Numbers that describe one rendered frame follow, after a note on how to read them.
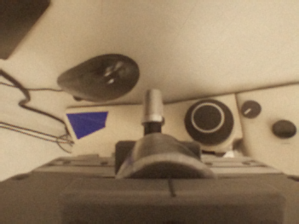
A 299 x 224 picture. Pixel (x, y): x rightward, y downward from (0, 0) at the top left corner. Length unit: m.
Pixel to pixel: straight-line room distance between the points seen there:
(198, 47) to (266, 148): 0.15
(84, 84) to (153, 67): 0.08
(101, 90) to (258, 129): 0.21
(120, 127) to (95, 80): 0.12
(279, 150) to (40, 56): 0.30
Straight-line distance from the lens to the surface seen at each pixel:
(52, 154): 0.76
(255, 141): 0.25
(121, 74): 0.17
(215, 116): 0.21
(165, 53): 0.18
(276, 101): 0.27
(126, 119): 0.27
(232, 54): 0.19
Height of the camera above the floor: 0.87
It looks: 21 degrees down
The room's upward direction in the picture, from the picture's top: 180 degrees counter-clockwise
